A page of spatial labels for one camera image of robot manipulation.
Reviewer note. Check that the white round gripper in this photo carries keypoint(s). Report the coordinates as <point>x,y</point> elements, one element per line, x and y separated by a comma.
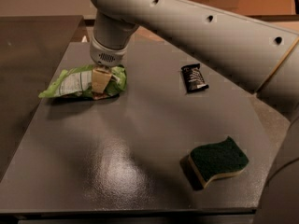
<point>106,55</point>

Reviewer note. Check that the green rice chip bag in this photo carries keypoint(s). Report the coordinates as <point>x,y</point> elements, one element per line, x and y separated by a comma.
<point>77,83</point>

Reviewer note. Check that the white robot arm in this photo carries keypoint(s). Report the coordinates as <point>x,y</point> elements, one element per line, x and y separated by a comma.
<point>261,58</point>

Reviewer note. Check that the black snack bar wrapper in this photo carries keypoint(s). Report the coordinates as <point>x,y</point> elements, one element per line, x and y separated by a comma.
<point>193,78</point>

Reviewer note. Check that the green yellow sponge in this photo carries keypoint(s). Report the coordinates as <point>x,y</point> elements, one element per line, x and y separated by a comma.
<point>217,161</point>

